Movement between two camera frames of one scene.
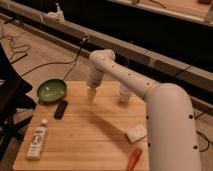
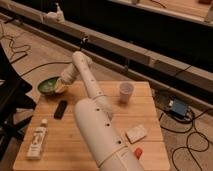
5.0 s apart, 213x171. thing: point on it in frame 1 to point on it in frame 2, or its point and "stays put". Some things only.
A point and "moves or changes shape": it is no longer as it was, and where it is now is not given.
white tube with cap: x=37 y=141 stays put
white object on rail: x=55 y=17 stays put
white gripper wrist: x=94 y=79 to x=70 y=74
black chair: x=13 y=107 stays put
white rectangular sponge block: x=136 y=133 stays put
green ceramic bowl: x=51 y=91 moves or changes shape
